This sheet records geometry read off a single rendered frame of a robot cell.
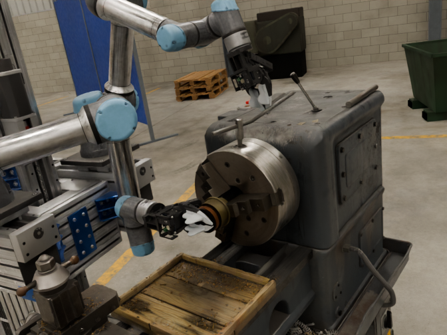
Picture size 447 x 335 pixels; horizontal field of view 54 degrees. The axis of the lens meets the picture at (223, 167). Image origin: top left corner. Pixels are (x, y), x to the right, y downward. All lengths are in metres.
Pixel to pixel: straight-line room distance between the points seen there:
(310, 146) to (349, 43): 10.01
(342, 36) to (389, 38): 1.07
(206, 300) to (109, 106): 0.59
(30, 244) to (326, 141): 0.91
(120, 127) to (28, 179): 0.53
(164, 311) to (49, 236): 0.43
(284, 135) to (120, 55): 0.72
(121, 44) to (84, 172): 0.52
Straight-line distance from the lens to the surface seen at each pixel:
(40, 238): 1.39
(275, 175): 1.24
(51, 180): 1.72
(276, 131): 1.36
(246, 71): 1.30
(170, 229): 1.22
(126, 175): 1.44
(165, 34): 1.29
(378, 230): 1.89
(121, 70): 1.74
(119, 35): 1.69
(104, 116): 1.22
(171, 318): 1.21
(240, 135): 1.26
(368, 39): 11.23
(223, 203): 1.22
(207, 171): 1.29
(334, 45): 11.30
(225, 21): 1.33
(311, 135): 1.30
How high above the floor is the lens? 1.61
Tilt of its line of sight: 19 degrees down
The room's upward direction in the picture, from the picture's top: 9 degrees counter-clockwise
